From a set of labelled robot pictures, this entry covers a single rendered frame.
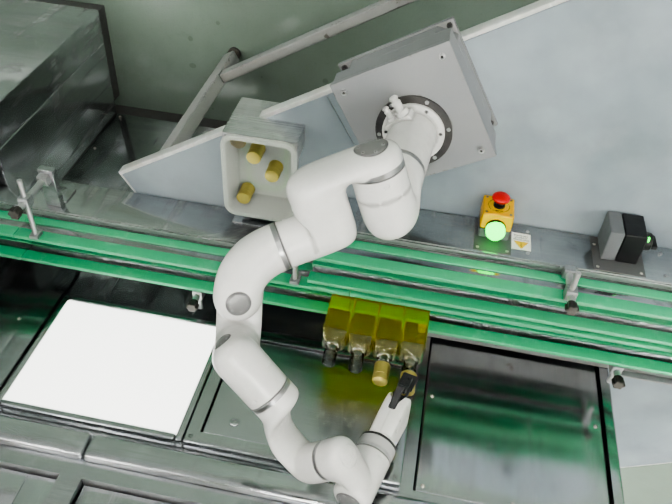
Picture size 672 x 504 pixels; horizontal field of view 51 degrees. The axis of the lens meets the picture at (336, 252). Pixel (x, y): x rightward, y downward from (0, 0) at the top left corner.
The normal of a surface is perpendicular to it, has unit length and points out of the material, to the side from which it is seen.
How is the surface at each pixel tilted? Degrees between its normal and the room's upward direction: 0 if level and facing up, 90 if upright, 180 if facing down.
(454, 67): 5
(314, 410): 91
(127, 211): 90
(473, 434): 91
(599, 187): 0
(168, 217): 90
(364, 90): 5
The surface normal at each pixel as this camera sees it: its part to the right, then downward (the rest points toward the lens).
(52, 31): 0.06, -0.74
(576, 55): -0.18, 0.65
